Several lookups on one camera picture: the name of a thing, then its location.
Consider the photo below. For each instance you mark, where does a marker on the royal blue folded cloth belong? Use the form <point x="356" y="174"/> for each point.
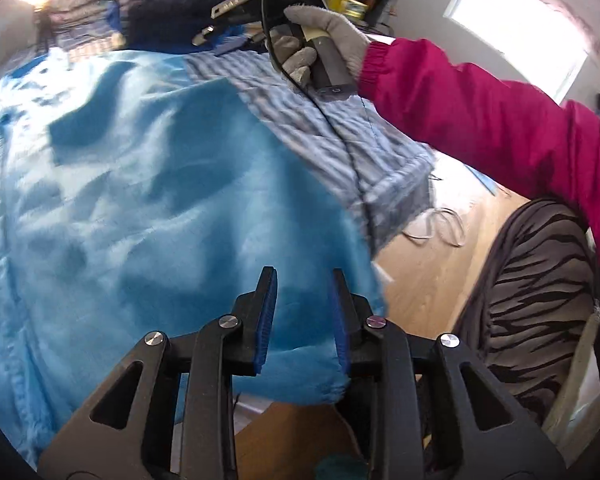
<point x="114" y="20"/>

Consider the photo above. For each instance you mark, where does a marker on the person's right forearm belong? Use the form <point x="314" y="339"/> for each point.
<point x="480" y="110"/>

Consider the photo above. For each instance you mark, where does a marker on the light blue zip jacket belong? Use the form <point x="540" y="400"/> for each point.
<point x="180" y="200"/>

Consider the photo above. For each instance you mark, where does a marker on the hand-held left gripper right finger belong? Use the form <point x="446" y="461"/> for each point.
<point x="340" y="330"/>

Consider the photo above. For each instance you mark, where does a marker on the person's leg in zebra pants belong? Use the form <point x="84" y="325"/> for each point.
<point x="530" y="300"/>

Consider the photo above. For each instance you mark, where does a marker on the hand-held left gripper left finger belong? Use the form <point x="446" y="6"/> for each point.
<point x="267" y="320"/>

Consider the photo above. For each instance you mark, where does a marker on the navy down jacket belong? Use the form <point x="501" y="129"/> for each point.
<point x="170" y="5"/>

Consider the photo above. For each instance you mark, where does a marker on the person's right hand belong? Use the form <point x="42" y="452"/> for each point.
<point x="345" y="35"/>

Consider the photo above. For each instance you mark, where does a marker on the yellow box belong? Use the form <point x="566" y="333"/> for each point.
<point x="347" y="6"/>

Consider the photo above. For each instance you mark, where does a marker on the bright window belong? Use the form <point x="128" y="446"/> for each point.
<point x="510" y="30"/>

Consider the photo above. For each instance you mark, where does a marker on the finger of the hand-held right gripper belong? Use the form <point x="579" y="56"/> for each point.
<point x="205" y="34"/>
<point x="235" y="4"/>

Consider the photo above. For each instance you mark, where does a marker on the striped bed blanket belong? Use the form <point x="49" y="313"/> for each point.
<point x="330" y="125"/>

